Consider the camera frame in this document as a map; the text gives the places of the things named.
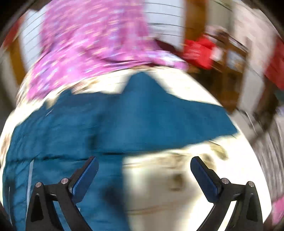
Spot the teal puffer jacket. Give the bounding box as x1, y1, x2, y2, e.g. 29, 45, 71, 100
3, 72, 237, 230

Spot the cream floral bedspread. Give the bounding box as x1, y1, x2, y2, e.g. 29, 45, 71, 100
1, 67, 272, 230

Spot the wooden chair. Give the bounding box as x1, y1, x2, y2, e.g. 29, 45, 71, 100
205, 31, 251, 114

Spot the red shopping bag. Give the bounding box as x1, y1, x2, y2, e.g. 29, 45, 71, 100
182, 36, 215, 70

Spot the purple floral bed sheet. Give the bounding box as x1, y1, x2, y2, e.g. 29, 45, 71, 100
27, 1, 187, 100

